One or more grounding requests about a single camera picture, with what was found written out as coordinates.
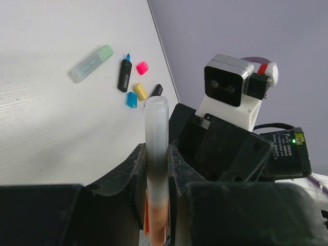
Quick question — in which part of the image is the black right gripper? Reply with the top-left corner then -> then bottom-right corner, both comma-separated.
169,104 -> 273,182

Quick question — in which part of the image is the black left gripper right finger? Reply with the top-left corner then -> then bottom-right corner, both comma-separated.
167,145 -> 325,245

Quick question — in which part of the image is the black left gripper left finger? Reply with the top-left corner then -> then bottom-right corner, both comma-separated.
1,144 -> 146,245

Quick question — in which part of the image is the pastel orange grey highlighter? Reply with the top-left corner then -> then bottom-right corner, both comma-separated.
144,96 -> 169,245

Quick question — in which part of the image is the pastel yellow highlighter cap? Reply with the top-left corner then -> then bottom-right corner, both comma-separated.
133,83 -> 148,101

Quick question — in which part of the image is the blue highlighter cap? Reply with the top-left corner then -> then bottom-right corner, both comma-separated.
127,92 -> 138,108

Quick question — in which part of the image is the pink highlighter cap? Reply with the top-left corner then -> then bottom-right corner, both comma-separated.
136,61 -> 149,75

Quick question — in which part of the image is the blue black highlighter body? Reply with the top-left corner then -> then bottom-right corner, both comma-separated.
117,54 -> 132,93

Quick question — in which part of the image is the pastel green highlighter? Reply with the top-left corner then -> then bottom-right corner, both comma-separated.
68,45 -> 113,83

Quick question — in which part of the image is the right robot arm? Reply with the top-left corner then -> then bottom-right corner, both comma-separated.
168,104 -> 320,237

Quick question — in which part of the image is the purple cap black highlighter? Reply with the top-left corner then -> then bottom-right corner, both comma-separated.
150,84 -> 163,97

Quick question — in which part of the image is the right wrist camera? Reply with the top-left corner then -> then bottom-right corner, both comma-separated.
196,54 -> 279,131

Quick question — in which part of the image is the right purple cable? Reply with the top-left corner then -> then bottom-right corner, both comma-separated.
240,56 -> 272,65

